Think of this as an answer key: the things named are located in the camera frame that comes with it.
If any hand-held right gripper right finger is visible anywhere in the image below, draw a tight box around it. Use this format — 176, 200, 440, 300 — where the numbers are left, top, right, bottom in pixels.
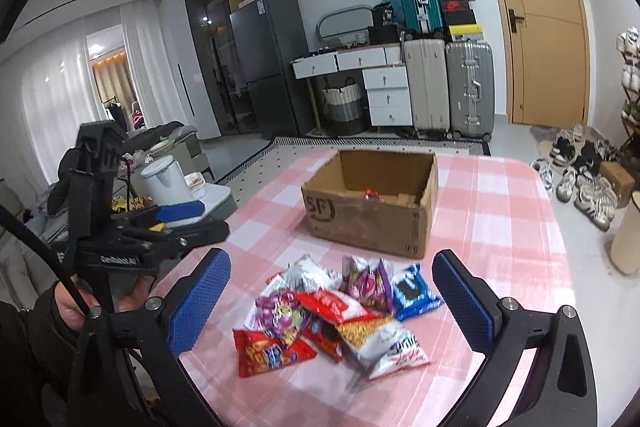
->
431, 249, 598, 427

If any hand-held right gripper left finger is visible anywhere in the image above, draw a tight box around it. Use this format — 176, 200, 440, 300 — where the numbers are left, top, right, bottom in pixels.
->
67, 248, 232, 427

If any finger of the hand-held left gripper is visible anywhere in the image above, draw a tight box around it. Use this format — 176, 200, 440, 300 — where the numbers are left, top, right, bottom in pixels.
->
131, 201, 206, 230
120, 219, 231, 258

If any purple snack packet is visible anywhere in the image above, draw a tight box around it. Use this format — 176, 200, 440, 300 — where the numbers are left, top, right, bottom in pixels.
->
341, 255, 396, 313
248, 289, 313, 343

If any red fries snack packet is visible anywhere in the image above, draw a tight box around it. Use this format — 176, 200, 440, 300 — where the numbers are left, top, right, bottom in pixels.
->
295, 289, 432, 380

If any brown cardboard box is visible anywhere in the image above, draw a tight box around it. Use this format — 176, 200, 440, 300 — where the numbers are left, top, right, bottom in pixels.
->
301, 149, 439, 259

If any person's left forearm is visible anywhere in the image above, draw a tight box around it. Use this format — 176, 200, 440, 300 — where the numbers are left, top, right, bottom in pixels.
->
0, 297, 101, 427

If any person's left hand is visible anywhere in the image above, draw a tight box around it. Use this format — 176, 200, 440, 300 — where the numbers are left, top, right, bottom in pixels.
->
52, 274, 156, 333

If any white lidded bucket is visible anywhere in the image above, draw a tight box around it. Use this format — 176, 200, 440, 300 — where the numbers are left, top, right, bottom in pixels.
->
140, 157, 193, 208

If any blue cookie packet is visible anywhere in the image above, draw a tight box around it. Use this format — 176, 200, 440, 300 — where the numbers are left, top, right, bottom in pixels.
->
391, 264, 444, 322

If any grey armchair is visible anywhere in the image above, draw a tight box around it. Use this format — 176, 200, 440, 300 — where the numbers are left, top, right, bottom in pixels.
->
125, 122, 216, 180

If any red chips snack packet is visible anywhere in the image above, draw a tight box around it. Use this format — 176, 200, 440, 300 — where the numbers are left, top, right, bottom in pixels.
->
232, 328, 318, 379

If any grey sofa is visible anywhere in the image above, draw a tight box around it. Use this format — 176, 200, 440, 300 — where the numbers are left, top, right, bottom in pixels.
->
0, 179, 66, 308

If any pink checked tablecloth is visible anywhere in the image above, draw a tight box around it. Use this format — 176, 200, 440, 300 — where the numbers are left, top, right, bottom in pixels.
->
150, 142, 568, 427

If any white sheer curtain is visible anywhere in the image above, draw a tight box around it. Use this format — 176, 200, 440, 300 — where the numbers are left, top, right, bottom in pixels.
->
20, 27, 101, 185
120, 2, 173, 128

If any silver snack packet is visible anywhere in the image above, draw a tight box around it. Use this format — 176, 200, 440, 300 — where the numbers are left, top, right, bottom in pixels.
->
282, 254, 343, 295

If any red cookie packet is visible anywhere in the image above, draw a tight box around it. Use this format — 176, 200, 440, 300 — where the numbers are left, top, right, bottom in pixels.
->
302, 314, 346, 363

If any white wardrobe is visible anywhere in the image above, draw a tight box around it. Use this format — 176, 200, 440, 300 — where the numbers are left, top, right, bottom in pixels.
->
160, 0, 221, 140

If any pile of shoes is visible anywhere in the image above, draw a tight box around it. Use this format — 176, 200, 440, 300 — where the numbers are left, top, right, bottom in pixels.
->
530, 124, 623, 233

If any wooden broom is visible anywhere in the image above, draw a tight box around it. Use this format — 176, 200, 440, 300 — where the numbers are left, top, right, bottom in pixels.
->
306, 77, 323, 136

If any beige cylindrical bin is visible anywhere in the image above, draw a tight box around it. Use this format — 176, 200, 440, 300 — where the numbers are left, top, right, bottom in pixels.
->
610, 191, 640, 275

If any dark grey fridge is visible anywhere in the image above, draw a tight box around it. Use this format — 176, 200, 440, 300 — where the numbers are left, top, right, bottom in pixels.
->
229, 0, 313, 140

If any dark glass cabinet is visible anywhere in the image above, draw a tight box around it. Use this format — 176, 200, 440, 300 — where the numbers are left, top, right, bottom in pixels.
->
182, 0, 256, 135

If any grey door mat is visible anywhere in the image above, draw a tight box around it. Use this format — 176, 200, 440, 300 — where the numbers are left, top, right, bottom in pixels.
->
530, 124, 566, 148

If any woven laundry basket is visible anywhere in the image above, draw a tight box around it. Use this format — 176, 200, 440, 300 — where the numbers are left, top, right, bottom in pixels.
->
320, 77, 368, 135

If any small cardboard box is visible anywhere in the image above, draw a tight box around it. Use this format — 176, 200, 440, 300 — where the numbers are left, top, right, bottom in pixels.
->
598, 161, 636, 208

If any silver suitcase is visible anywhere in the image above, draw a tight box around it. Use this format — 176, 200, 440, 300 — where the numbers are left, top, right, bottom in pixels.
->
445, 39, 496, 142

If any beige suitcase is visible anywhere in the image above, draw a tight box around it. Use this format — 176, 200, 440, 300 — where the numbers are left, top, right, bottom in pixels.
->
402, 38, 447, 140

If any white desk with drawers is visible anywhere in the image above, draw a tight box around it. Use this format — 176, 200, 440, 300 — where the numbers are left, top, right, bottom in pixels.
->
291, 44, 413, 128

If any wooden shoe rack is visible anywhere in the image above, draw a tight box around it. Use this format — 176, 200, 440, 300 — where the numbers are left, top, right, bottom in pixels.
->
615, 27, 640, 162

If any wooden door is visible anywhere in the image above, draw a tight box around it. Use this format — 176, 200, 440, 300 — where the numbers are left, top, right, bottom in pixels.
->
470, 0, 591, 128

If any plain black box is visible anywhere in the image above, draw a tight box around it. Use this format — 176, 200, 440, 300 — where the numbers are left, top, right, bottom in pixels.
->
368, 27, 403, 48

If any group of racked shoes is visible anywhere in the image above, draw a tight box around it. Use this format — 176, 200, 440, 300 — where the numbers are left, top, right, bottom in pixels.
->
616, 27, 640, 128

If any plain black shoebox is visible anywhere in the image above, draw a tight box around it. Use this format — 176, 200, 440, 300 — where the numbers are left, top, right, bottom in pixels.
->
442, 11, 476, 28

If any black printed box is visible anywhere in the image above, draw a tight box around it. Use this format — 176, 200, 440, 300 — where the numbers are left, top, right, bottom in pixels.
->
371, 3, 396, 28

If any black strap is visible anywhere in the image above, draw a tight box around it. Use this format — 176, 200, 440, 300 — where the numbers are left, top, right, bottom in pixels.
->
0, 206, 98, 315

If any oval metal mirror frame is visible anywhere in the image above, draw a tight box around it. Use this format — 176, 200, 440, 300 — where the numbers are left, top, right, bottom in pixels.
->
316, 6, 373, 48

